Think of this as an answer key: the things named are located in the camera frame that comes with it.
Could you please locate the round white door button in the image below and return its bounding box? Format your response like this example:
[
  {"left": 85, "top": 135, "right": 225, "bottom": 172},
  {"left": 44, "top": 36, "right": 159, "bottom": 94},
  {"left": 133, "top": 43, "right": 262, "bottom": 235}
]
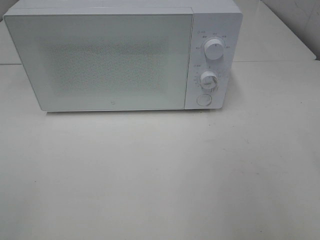
[{"left": 196, "top": 94, "right": 212, "bottom": 107}]

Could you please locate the white timer knob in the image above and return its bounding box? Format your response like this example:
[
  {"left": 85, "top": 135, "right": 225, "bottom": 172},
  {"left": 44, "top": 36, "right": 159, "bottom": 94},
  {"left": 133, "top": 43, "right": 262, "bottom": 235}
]
[{"left": 199, "top": 71, "right": 218, "bottom": 90}]

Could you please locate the white microwave door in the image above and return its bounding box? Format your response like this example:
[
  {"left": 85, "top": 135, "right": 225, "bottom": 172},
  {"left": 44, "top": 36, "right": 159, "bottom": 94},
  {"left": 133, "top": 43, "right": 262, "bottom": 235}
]
[{"left": 4, "top": 7, "right": 193, "bottom": 112}]

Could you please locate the upper white power knob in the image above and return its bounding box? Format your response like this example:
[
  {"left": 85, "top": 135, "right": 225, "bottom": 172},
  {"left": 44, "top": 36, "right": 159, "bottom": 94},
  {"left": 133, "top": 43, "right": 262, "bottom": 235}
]
[{"left": 203, "top": 37, "right": 225, "bottom": 61}]

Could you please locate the white microwave oven body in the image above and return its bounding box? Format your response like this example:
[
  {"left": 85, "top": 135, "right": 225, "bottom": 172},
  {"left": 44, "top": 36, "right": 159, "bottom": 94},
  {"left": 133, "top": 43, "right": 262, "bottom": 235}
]
[{"left": 3, "top": 0, "right": 243, "bottom": 110}]

